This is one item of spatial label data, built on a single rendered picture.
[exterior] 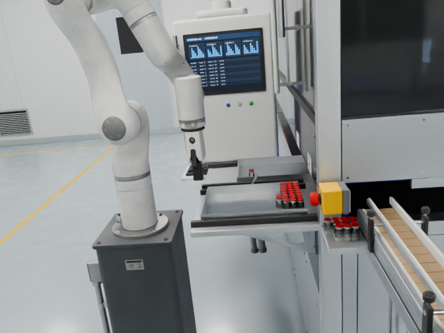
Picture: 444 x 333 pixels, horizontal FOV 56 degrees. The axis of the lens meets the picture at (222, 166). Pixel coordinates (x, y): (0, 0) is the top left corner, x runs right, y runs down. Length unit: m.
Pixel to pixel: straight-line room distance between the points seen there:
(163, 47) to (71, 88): 6.12
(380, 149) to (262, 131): 1.07
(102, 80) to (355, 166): 0.78
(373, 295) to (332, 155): 0.49
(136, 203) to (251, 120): 1.02
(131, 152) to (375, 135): 0.74
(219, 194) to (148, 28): 0.67
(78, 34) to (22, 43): 6.31
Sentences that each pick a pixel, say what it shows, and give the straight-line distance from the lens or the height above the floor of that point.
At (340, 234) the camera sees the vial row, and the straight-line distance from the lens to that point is 1.22.
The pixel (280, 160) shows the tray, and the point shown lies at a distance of 1.91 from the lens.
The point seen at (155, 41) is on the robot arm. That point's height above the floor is 1.46.
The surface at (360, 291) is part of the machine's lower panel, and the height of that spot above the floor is 0.65.
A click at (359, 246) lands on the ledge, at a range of 1.21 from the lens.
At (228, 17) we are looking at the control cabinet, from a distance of 2.18.
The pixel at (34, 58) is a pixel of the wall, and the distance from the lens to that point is 7.54.
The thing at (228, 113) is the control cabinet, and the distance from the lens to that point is 2.21.
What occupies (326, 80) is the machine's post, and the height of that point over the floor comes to 1.32.
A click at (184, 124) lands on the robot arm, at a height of 1.21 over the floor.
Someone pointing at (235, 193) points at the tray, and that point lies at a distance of 1.59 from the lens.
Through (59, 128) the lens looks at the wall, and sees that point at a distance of 7.57.
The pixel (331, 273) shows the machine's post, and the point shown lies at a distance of 1.39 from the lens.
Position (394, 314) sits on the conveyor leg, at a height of 0.72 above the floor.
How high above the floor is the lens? 1.45
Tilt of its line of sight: 17 degrees down
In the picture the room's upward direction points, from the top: 5 degrees counter-clockwise
